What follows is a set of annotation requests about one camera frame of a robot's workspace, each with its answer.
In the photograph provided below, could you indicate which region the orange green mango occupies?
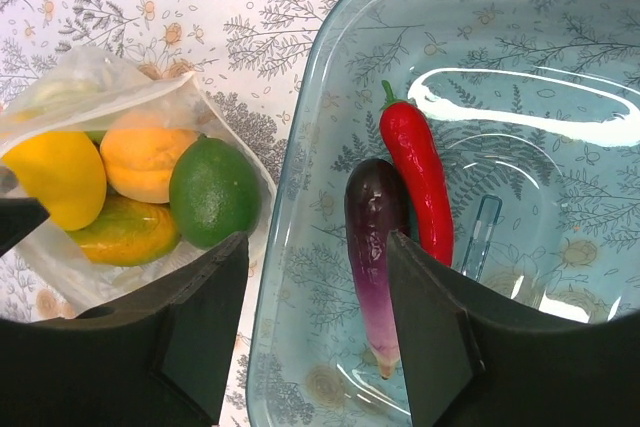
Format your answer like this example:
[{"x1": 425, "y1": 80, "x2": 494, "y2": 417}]
[{"x1": 68, "y1": 195, "x2": 180, "y2": 267}]

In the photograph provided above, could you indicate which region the clear zip top bag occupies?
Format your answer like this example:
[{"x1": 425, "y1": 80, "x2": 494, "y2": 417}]
[{"x1": 1, "y1": 47, "x2": 275, "y2": 313}]

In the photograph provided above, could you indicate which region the clear blue plastic tray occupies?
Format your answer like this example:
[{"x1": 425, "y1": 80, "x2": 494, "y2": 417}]
[{"x1": 247, "y1": 0, "x2": 639, "y2": 426}]

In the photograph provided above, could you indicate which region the purple eggplant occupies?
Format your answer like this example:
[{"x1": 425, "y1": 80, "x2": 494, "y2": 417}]
[{"x1": 344, "y1": 158, "x2": 410, "y2": 379}]

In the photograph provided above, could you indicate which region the red chili pepper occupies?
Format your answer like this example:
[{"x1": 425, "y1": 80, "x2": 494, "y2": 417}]
[{"x1": 379, "y1": 80, "x2": 454, "y2": 267}]

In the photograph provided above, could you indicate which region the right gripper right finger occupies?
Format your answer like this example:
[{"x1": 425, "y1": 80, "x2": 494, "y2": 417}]
[{"x1": 387, "y1": 231, "x2": 639, "y2": 426}]

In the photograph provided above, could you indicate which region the yellow lemon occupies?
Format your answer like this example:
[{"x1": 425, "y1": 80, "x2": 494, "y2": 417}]
[{"x1": 2, "y1": 131, "x2": 107, "y2": 231}]

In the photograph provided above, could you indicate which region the dark green lime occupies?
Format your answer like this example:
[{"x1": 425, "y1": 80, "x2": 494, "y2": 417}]
[{"x1": 169, "y1": 135, "x2": 262, "y2": 250}]

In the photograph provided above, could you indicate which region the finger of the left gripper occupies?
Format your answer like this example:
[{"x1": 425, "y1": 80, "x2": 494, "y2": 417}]
[{"x1": 0, "y1": 198, "x2": 49, "y2": 256}]

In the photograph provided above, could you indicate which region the green cabbage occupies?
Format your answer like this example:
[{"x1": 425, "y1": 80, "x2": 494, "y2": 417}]
[{"x1": 12, "y1": 80, "x2": 106, "y2": 123}]

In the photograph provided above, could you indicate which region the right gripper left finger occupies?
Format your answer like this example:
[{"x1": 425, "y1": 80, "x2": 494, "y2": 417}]
[{"x1": 1, "y1": 233, "x2": 249, "y2": 426}]

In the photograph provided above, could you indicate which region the orange peach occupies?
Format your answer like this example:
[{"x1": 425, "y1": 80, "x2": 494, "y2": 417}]
[{"x1": 100, "y1": 109, "x2": 199, "y2": 204}]

